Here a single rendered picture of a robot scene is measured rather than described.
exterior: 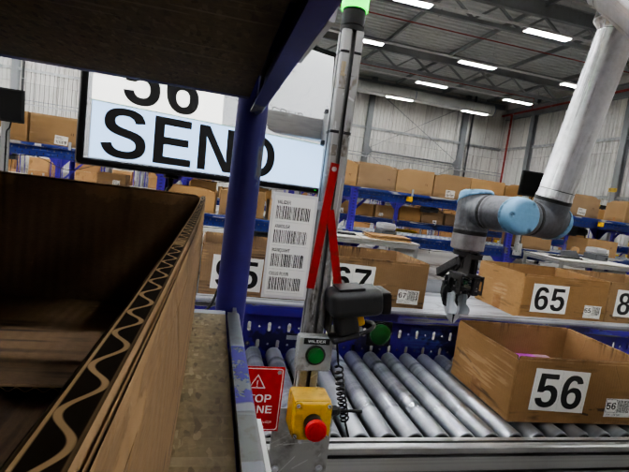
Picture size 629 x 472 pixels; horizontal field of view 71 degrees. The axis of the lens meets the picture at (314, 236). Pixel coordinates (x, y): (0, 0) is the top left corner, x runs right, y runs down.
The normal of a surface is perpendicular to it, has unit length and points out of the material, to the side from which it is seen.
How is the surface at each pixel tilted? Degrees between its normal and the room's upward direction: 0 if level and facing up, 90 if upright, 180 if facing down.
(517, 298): 90
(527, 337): 89
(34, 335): 1
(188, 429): 0
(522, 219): 90
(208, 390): 0
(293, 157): 86
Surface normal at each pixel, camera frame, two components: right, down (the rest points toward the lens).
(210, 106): 0.54, 0.09
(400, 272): 0.22, 0.13
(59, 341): 0.13, -0.99
